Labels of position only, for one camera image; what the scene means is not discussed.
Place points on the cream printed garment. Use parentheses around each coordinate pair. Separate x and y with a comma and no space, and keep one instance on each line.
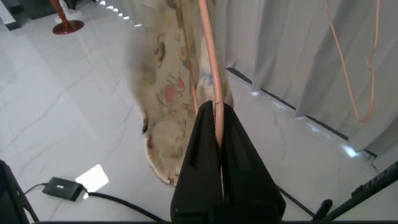
(161,124)

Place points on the white curtain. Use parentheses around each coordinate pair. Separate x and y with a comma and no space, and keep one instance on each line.
(280,46)

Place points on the black clothes rack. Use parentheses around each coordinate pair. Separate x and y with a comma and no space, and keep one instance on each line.
(373,183)

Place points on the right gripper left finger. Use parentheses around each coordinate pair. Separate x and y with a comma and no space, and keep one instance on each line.
(199,186)

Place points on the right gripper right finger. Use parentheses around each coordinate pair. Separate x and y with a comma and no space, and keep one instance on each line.
(248,193)

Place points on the black power adapter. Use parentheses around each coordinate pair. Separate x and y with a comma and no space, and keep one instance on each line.
(62,188)

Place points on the pink clothes hanger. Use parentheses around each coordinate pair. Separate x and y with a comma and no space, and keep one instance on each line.
(363,120)
(212,62)

